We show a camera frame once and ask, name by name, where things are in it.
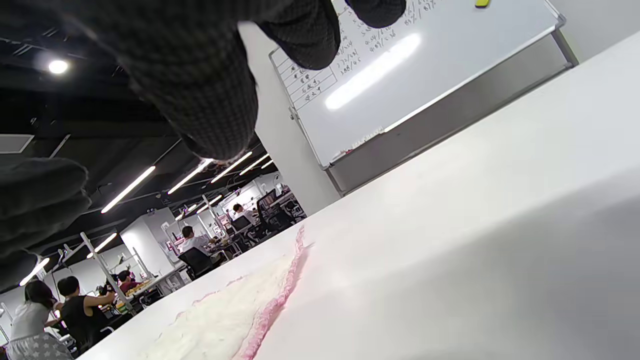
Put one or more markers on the person's right hand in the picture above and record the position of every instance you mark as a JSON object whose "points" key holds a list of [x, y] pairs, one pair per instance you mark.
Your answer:
{"points": [[200, 75]]}

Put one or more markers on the white pink-edged dish cloth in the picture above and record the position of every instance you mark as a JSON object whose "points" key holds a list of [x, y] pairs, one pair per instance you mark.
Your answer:
{"points": [[225, 320]]}

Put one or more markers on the row of ceiling light strips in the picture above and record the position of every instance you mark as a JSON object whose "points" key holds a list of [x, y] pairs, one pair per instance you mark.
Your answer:
{"points": [[130, 189]]}

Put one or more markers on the round ceiling spotlight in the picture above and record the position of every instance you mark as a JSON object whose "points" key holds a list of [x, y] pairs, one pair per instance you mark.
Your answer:
{"points": [[57, 66]]}

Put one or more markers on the printed whiteboard eraser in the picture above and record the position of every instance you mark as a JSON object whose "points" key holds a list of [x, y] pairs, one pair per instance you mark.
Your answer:
{"points": [[367, 137]]}

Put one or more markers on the black office chair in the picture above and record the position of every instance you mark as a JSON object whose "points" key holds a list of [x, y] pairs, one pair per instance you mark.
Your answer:
{"points": [[196, 262]]}

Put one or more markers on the whiteboard on metal stand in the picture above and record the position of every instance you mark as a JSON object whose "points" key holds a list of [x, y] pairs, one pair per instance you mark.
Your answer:
{"points": [[450, 60]]}

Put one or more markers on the yellow whiteboard magnet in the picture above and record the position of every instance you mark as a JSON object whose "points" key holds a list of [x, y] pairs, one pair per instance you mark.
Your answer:
{"points": [[482, 2]]}

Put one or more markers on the white metal shelf frame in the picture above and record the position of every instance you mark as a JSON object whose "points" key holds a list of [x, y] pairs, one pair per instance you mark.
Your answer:
{"points": [[105, 270]]}

